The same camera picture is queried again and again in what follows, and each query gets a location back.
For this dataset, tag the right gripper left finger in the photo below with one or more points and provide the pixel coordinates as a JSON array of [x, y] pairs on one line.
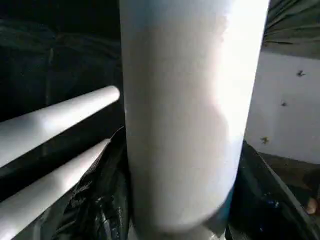
[[100, 205]]

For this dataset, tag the white flat panel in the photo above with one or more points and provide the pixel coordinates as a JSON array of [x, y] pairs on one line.
[[285, 110]]

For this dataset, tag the white plastic table leg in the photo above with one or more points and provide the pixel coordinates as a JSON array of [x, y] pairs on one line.
[[40, 195], [185, 110], [50, 120]]

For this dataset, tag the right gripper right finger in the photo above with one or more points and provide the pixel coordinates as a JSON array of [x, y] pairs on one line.
[[270, 210]]

